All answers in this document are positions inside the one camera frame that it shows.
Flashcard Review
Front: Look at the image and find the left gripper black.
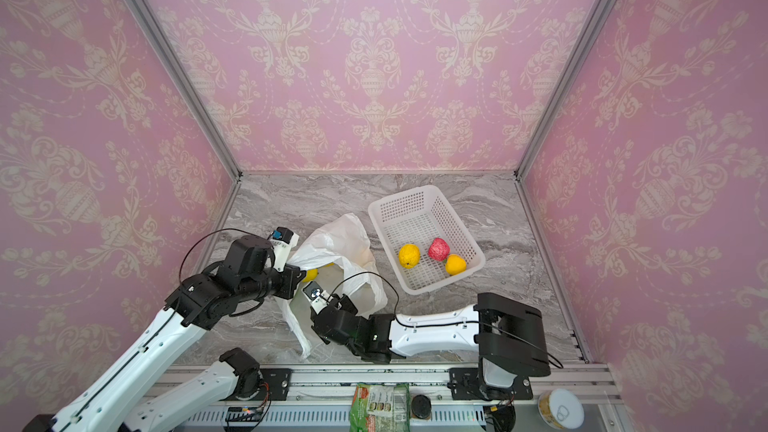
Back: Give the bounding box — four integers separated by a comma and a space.
240, 262, 311, 304

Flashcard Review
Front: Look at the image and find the yellow toy lemon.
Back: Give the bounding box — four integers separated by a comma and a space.
302, 268, 319, 283

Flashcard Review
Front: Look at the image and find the white plastic bag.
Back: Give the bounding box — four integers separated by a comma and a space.
276, 213, 388, 361

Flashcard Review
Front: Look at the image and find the yellow toy orange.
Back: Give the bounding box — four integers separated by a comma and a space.
398, 244, 421, 270

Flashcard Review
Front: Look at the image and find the red toy apple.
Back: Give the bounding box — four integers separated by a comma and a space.
427, 238, 451, 262

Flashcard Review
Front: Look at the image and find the small orange toy fruit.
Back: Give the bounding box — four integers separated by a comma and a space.
444, 254, 468, 276

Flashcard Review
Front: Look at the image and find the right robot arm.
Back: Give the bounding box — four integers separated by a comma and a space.
303, 282, 563, 401

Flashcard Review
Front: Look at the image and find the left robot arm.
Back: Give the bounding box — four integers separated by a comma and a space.
24, 227, 306, 431

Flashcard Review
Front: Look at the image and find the green snack packet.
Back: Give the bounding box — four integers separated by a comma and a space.
349, 383, 411, 432

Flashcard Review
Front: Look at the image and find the white plastic basket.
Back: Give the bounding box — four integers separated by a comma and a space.
368, 185, 486, 295

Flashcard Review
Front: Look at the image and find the white lid tin can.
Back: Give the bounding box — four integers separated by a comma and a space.
537, 388, 585, 430

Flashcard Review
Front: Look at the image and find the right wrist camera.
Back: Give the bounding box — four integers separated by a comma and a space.
302, 281, 330, 314

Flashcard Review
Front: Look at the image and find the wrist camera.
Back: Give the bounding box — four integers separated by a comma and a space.
269, 227, 299, 272
302, 281, 330, 314

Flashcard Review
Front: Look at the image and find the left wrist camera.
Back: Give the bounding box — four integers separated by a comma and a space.
269, 227, 299, 272

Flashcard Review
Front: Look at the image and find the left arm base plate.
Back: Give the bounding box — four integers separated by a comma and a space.
234, 367, 293, 402

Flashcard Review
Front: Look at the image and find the dark jar on rail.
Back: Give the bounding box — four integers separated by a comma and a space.
410, 394, 432, 420

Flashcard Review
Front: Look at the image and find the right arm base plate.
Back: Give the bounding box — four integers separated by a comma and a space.
447, 367, 534, 401

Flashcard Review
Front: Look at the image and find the left aluminium corner post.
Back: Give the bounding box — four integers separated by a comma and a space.
124, 0, 242, 182

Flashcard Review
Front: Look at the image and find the aluminium corner post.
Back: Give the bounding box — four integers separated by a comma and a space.
515, 0, 617, 183
124, 0, 242, 182

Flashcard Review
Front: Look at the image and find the aluminium front rail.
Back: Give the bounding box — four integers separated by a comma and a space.
125, 363, 632, 431

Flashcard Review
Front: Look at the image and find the right aluminium corner post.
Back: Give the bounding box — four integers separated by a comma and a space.
515, 0, 617, 183

